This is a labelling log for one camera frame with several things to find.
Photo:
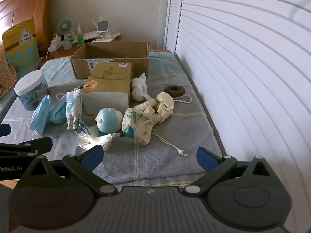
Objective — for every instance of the brown scrunchie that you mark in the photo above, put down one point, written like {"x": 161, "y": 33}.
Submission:
{"x": 167, "y": 91}

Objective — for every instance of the narrow white louvered door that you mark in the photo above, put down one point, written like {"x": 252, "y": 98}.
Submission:
{"x": 173, "y": 17}

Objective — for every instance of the small white camera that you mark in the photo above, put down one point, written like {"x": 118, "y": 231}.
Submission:
{"x": 101, "y": 26}

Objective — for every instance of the brown wrapped tissue pack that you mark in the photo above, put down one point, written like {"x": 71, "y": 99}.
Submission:
{"x": 107, "y": 82}

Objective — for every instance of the white cloth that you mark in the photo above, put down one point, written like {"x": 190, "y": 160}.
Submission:
{"x": 138, "y": 89}

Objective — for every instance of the clear jar with white lid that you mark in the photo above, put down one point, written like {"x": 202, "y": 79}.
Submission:
{"x": 29, "y": 97}

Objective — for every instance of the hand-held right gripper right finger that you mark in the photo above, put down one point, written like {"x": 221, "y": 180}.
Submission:
{"x": 206, "y": 160}

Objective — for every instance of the white power strip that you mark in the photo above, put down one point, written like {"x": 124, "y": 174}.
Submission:
{"x": 57, "y": 45}

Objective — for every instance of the wide white louvered door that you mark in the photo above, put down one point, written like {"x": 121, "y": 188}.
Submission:
{"x": 243, "y": 65}

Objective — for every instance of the brown cardboard box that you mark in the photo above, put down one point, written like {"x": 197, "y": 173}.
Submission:
{"x": 80, "y": 70}

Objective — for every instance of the small green desk fan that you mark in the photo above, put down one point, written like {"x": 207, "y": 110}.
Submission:
{"x": 64, "y": 25}

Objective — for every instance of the round blue plush toy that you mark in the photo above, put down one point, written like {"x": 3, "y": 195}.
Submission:
{"x": 109, "y": 121}

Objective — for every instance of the white router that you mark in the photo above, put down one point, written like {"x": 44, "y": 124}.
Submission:
{"x": 90, "y": 35}

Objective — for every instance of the white tassel with teal ornament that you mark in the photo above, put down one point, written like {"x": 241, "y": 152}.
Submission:
{"x": 97, "y": 140}

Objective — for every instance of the blue face mask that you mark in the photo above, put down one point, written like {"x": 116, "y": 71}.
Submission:
{"x": 57, "y": 112}
{"x": 40, "y": 112}

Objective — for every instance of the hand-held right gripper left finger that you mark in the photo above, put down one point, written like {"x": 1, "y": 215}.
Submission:
{"x": 93, "y": 156}

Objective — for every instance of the orange dotted cloth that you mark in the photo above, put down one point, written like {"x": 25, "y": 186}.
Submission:
{"x": 6, "y": 75}

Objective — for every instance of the light blue floral sachet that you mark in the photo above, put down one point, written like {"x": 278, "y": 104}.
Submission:
{"x": 73, "y": 106}

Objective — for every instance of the wooden headboard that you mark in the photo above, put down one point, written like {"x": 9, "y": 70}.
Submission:
{"x": 24, "y": 4}

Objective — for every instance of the yellow and teal package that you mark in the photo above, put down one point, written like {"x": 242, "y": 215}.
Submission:
{"x": 21, "y": 53}

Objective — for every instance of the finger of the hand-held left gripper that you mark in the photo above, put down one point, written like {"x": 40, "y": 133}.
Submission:
{"x": 4, "y": 129}
{"x": 38, "y": 145}

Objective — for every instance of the wooden nightstand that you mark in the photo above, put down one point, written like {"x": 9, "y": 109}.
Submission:
{"x": 60, "y": 53}

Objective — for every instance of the green bottle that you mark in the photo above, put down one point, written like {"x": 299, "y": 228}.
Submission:
{"x": 80, "y": 39}

